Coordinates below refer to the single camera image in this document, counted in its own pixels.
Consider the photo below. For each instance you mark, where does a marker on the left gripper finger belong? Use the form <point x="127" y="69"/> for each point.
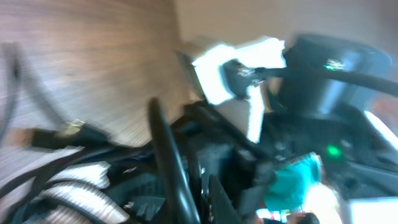
<point x="220" y="207"/>

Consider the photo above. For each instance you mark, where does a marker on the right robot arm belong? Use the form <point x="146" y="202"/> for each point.
<point x="277" y="104"/>

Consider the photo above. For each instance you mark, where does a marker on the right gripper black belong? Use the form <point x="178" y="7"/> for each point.
<point x="217" y="140"/>

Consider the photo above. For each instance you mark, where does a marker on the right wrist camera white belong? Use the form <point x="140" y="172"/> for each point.
<point x="228" y="77"/>

